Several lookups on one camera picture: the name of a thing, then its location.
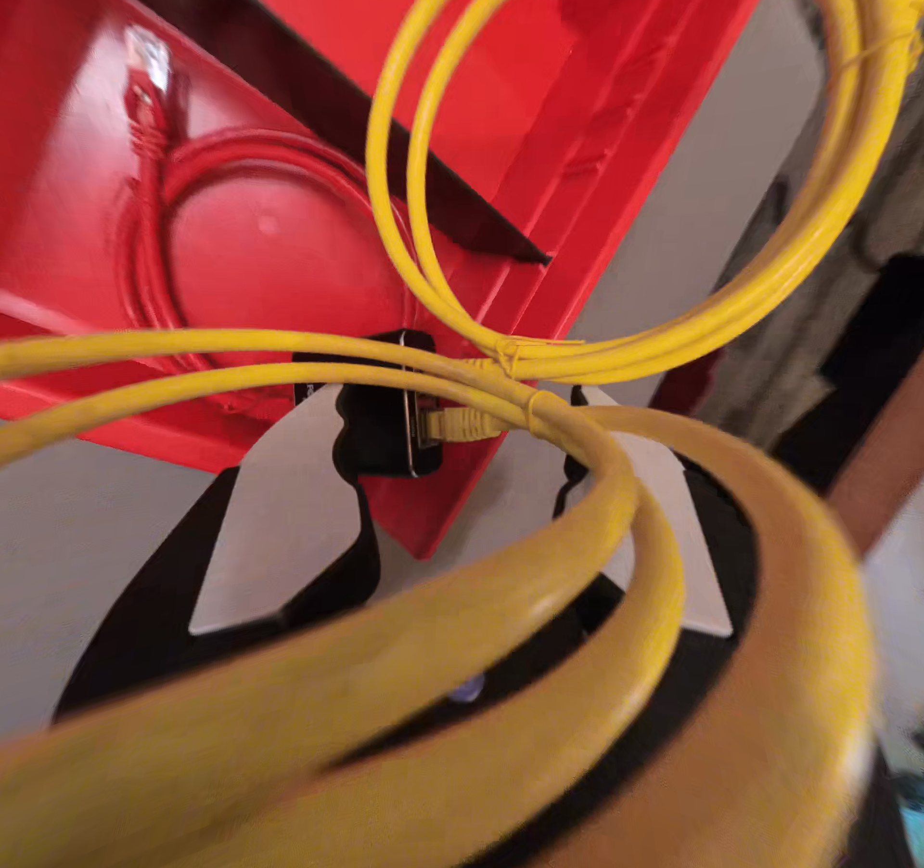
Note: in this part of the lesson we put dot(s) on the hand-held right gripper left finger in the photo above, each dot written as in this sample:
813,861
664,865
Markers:
281,521

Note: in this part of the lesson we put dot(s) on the black network switch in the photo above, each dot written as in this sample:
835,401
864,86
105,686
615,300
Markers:
393,435

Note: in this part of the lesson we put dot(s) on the red plastic bin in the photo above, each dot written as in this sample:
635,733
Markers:
274,268

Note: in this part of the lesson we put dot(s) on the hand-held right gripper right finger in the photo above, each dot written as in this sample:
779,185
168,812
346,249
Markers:
704,601

